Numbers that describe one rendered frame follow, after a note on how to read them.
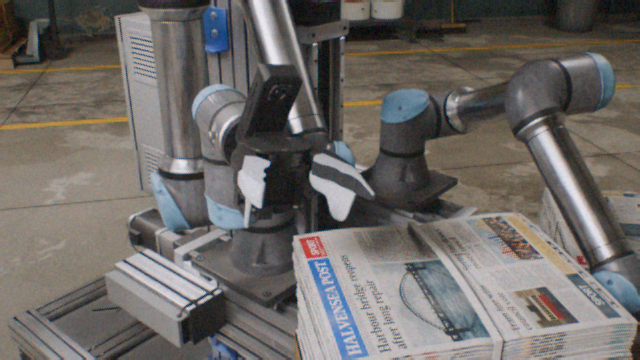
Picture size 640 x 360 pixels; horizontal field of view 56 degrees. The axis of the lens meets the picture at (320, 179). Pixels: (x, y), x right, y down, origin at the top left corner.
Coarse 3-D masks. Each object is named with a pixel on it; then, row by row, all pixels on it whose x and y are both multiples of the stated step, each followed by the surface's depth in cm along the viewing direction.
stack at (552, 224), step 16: (544, 192) 153; (608, 192) 150; (624, 192) 150; (544, 208) 152; (624, 208) 142; (544, 224) 152; (560, 224) 136; (624, 224) 135; (560, 240) 133; (576, 256) 124
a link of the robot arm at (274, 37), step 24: (240, 0) 97; (264, 0) 94; (288, 0) 97; (264, 24) 93; (288, 24) 94; (264, 48) 93; (288, 48) 92; (312, 96) 91; (288, 120) 89; (312, 120) 89; (336, 144) 90; (312, 192) 88
